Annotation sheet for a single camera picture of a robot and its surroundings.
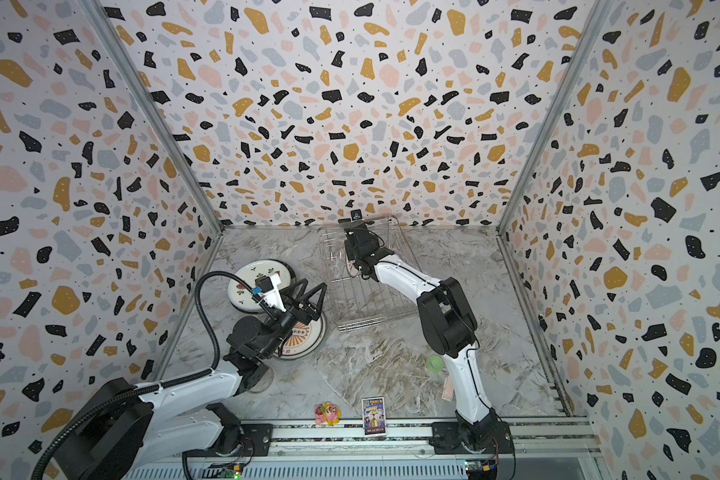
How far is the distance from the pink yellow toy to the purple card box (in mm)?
71

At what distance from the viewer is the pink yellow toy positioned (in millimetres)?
763

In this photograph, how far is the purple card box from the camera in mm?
761
